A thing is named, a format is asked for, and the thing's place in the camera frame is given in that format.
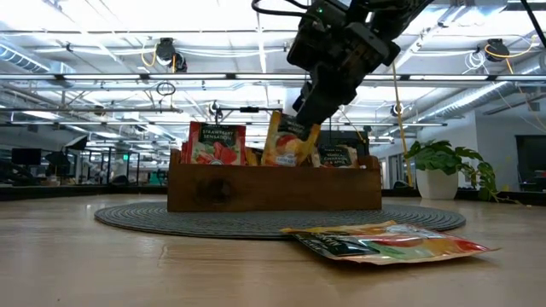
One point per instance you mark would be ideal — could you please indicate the grey round woven placemat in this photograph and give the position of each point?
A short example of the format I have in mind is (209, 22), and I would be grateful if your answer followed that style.
(239, 224)

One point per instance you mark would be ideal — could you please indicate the black monitor screen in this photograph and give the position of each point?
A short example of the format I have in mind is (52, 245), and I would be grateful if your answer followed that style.
(350, 137)

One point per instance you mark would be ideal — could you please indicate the silver ventilation duct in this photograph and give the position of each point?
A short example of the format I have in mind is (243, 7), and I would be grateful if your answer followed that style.
(21, 59)
(469, 102)

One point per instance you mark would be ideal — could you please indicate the dark wall screen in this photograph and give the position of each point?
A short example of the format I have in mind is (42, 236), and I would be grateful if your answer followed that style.
(531, 162)

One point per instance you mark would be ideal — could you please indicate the dark computer monitor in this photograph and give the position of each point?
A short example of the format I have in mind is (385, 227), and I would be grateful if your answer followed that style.
(26, 156)

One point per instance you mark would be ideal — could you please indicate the wooden three-compartment tea box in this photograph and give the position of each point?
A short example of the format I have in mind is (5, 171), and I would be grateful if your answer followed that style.
(275, 187)

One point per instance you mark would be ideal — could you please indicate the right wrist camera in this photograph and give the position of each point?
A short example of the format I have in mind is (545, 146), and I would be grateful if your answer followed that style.
(311, 47)

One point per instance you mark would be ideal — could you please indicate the green plant in white pot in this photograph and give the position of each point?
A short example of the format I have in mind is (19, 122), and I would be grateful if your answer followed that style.
(439, 185)

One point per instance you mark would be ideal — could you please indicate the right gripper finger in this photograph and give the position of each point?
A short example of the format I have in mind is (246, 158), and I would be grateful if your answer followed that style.
(326, 104)
(302, 97)

